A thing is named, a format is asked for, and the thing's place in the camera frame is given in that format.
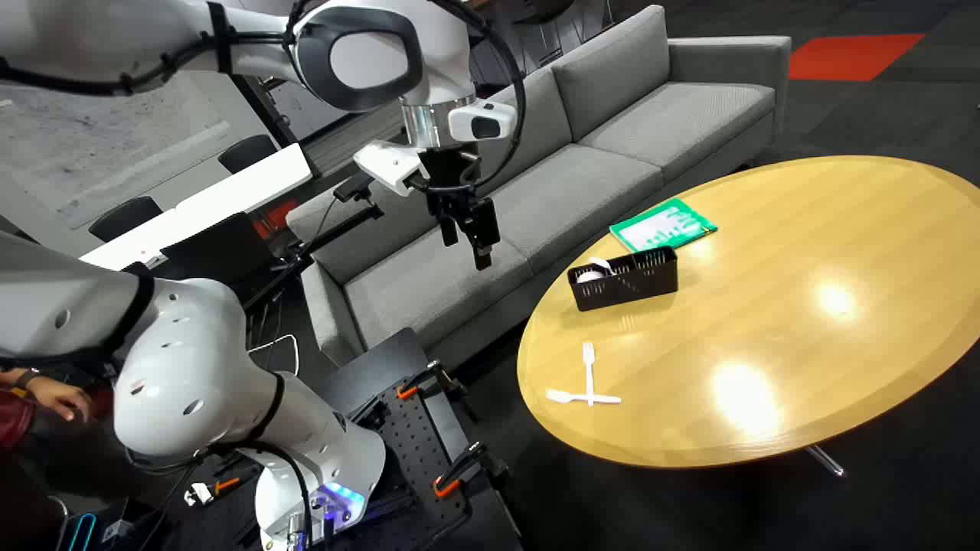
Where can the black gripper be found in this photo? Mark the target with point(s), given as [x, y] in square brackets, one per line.
[450, 182]

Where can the black cutlery holder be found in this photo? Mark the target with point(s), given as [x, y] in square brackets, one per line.
[624, 283]

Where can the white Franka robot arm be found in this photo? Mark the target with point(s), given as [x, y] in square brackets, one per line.
[185, 377]

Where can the person's bare hand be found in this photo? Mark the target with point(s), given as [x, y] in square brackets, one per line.
[60, 395]

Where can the white plastic spoon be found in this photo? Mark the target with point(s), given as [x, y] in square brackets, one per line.
[592, 272]

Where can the grey sofa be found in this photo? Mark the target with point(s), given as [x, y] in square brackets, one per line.
[602, 171]

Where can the black orange bar clamp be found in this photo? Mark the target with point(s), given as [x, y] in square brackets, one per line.
[421, 386]
[208, 490]
[453, 477]

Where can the white plastic fork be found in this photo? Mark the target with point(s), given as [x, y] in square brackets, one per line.
[589, 369]

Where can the green and white card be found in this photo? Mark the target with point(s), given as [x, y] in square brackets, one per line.
[663, 224]

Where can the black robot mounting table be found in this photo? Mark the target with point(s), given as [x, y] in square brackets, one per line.
[407, 438]

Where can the black chair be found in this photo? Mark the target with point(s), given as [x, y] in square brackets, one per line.
[122, 215]
[249, 152]

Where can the white desk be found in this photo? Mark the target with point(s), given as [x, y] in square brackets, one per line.
[202, 202]

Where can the metal table base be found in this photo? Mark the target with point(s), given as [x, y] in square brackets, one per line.
[828, 461]

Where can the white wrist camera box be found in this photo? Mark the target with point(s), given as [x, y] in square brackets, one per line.
[387, 167]

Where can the black camera stand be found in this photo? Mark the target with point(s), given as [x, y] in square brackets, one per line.
[347, 217]

